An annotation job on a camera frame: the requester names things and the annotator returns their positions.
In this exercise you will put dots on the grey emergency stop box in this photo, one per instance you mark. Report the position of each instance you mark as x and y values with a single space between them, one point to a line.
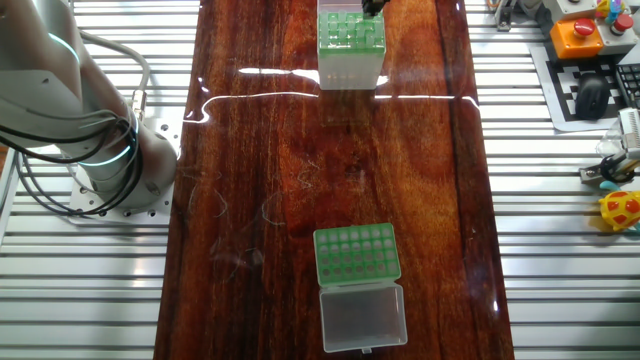
615 42

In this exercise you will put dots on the green clear pipette tip box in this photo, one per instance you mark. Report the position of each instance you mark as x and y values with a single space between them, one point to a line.
350 70
357 255

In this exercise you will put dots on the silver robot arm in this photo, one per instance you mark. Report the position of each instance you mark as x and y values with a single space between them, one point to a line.
155 165

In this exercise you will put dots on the black computer mouse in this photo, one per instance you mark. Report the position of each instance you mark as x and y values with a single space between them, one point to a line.
592 97

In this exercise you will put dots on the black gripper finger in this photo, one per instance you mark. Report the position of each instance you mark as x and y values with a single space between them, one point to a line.
382 5
369 6

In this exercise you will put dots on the black keyboard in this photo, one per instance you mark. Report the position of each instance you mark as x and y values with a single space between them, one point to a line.
631 85

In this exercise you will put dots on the glossy brown wooden board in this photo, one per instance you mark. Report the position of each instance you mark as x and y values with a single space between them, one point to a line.
280 165

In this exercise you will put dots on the small colourful plastic toy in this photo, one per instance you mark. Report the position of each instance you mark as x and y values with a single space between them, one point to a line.
607 9

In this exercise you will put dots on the orange emergency stop box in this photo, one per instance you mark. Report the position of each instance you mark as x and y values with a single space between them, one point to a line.
570 45

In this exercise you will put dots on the small silver metal bracket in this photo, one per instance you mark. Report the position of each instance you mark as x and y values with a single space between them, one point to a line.
590 173

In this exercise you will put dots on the yellow orange turtle toy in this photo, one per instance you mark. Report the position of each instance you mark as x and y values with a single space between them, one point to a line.
622 210

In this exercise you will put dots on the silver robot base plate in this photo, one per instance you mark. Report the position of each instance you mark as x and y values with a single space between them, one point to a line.
167 135

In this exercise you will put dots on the grey control button box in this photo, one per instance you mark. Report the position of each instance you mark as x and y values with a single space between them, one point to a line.
570 10

